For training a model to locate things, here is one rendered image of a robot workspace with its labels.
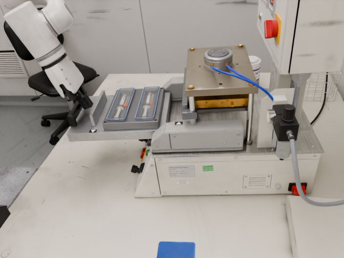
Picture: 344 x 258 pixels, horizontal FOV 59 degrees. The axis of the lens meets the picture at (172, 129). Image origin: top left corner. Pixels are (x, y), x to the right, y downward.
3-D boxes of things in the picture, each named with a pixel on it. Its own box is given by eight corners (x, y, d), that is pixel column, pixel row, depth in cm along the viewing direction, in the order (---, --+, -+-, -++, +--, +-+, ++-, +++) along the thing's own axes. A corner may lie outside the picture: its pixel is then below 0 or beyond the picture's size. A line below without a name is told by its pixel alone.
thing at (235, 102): (243, 76, 98) (244, 47, 93) (253, 113, 81) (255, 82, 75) (190, 79, 100) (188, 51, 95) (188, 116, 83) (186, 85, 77)
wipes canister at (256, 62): (258, 82, 148) (260, 53, 139) (259, 91, 141) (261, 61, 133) (240, 82, 150) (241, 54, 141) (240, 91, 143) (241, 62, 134)
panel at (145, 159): (147, 135, 122) (162, 98, 111) (134, 192, 98) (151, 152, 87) (142, 133, 121) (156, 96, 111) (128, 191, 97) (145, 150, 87)
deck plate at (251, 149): (291, 88, 108) (291, 86, 107) (323, 153, 80) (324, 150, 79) (163, 94, 113) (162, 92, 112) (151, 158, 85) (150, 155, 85)
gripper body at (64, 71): (49, 55, 93) (71, 85, 99) (35, 69, 85) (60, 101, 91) (68, 45, 91) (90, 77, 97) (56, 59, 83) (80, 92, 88)
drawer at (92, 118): (171, 101, 107) (169, 81, 102) (166, 140, 89) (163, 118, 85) (90, 105, 110) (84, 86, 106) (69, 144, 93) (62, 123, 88)
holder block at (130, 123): (165, 93, 104) (164, 86, 102) (158, 128, 88) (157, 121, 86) (117, 95, 106) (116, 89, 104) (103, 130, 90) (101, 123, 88)
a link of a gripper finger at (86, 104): (72, 91, 94) (84, 108, 98) (68, 97, 92) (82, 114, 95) (80, 88, 93) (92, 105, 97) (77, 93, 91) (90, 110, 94)
